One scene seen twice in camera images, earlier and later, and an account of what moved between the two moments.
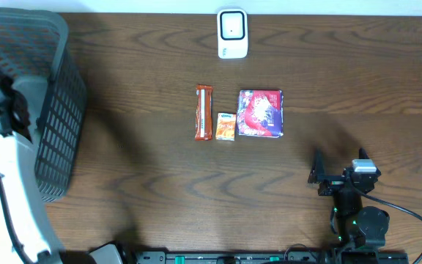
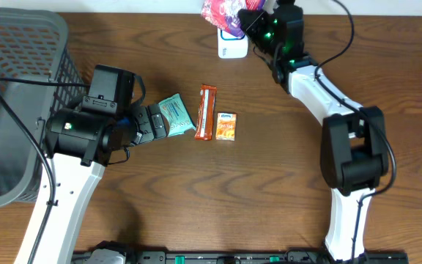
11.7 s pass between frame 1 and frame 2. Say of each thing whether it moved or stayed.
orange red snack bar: stayed
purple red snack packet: moved
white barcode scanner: stayed
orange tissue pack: stayed
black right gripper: moved
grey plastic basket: stayed
